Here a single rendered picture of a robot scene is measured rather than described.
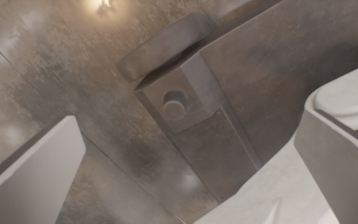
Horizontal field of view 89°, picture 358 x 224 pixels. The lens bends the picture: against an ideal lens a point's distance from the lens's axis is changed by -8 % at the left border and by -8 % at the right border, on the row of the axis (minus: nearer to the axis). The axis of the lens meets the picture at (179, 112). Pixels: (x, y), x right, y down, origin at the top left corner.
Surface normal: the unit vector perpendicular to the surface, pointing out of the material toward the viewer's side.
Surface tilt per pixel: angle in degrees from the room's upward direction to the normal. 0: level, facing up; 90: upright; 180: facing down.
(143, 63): 6
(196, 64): 45
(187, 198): 0
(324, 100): 90
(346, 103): 90
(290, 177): 90
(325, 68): 0
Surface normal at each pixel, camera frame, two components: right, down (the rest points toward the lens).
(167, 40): 0.24, 0.21
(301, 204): -0.54, -0.77
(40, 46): -0.10, 0.46
